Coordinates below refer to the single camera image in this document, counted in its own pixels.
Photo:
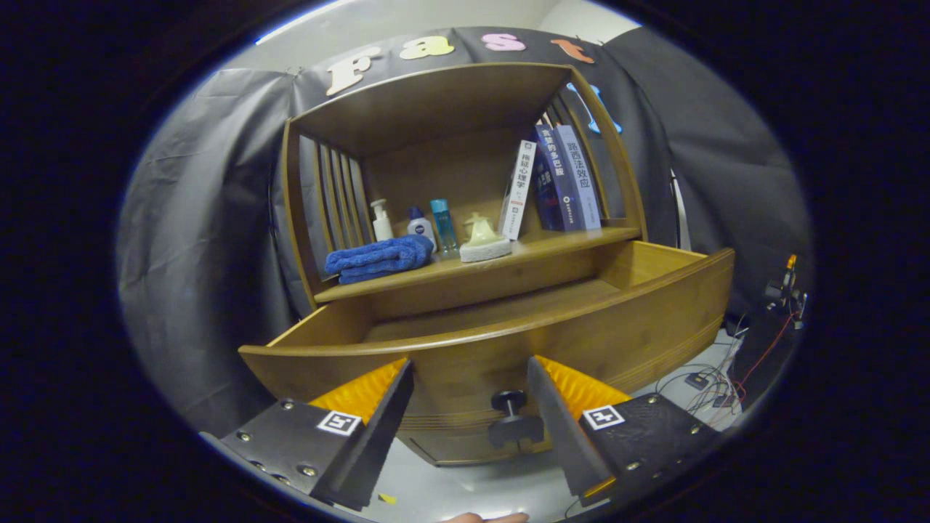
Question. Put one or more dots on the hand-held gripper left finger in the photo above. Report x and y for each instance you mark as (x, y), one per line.
(378, 443)

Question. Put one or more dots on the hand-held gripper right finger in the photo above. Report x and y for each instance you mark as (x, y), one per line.
(556, 436)

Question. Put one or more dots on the wooden drawer with black knob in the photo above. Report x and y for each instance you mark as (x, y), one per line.
(465, 356)

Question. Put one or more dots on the pale cream ceramic ornament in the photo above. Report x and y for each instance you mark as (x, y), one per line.
(485, 247)

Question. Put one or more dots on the wooden countertop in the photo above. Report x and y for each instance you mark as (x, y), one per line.
(552, 243)

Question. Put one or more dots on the wooden cabinet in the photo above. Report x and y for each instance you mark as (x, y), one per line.
(436, 109)

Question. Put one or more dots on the blue folded towel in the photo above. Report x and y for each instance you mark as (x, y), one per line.
(378, 258)

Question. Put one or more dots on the white pump bottle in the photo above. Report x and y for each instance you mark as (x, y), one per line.
(382, 229)

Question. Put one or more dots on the black equipment box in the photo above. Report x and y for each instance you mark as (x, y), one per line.
(755, 356)

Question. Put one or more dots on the white bottle with blue cap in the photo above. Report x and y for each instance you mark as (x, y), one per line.
(420, 226)

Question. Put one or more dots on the clear blue bottle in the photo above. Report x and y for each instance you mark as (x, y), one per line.
(443, 225)

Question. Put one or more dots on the white book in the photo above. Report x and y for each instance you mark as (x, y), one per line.
(519, 189)

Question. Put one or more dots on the dark blue book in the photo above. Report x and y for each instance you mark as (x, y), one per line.
(556, 181)

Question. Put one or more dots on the pale grey-blue book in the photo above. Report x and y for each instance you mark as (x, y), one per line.
(581, 181)

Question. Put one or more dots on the black device with orange tip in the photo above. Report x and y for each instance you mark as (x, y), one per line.
(788, 290)

